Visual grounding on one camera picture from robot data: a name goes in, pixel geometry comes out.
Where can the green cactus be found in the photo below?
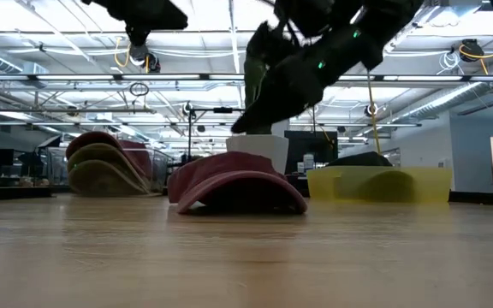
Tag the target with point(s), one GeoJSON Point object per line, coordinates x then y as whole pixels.
{"type": "Point", "coordinates": [253, 81]}

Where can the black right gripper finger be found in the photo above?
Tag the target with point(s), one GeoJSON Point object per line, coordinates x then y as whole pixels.
{"type": "Point", "coordinates": [289, 94]}
{"type": "Point", "coordinates": [274, 43]}

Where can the black pole stand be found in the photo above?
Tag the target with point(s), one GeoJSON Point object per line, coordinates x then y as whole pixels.
{"type": "Point", "coordinates": [189, 137]}

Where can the white hexagonal plant pot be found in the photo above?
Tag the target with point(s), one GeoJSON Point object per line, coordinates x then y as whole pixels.
{"type": "Point", "coordinates": [257, 143]}

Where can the dark grey baseball cap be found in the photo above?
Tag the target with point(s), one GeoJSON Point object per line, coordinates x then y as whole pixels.
{"type": "Point", "coordinates": [392, 186]}
{"type": "Point", "coordinates": [360, 159]}

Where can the maroon baseball cap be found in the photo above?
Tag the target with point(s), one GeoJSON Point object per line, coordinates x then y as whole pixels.
{"type": "Point", "coordinates": [92, 137]}
{"type": "Point", "coordinates": [229, 171]}

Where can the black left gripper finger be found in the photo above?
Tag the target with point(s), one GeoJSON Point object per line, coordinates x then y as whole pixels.
{"type": "Point", "coordinates": [137, 36]}
{"type": "Point", "coordinates": [152, 15]}

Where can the yellow plastic bin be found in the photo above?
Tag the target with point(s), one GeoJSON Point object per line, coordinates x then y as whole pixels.
{"type": "Point", "coordinates": [435, 184]}

